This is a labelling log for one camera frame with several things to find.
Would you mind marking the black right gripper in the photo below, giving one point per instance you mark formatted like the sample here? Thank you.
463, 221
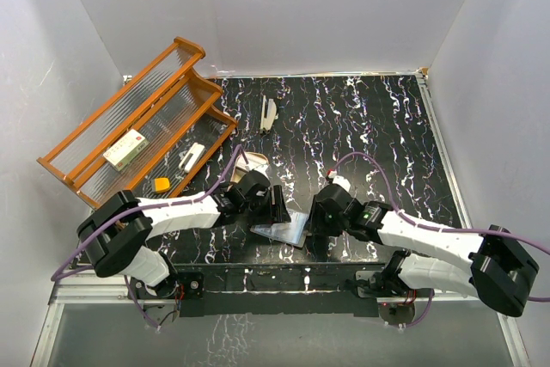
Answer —
315, 224

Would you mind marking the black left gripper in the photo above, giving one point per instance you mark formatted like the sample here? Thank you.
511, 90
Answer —
274, 213

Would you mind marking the black right arm base motor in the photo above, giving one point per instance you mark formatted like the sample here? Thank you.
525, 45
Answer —
388, 290

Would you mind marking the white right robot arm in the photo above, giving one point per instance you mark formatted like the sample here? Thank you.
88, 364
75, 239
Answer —
492, 266

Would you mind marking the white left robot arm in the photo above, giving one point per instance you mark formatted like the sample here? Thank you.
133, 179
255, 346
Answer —
115, 237

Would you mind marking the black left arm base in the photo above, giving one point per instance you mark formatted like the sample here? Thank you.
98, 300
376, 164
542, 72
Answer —
180, 295

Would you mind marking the beige oval plastic tray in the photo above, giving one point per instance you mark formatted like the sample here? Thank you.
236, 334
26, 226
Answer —
249, 162

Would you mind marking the white stapler near rack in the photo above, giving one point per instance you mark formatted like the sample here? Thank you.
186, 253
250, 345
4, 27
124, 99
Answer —
192, 156

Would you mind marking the white stapler on table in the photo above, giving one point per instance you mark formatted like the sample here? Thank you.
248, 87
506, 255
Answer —
269, 112

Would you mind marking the orange yellow small object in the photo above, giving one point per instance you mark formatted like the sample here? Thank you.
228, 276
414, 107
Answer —
161, 185

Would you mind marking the orange wooden rack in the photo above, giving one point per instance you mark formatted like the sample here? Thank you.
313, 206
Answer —
170, 104

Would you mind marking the white box on rack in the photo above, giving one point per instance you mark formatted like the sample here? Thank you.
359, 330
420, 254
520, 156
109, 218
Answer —
123, 151

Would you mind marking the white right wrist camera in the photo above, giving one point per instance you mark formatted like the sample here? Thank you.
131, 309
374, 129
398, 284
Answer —
334, 178

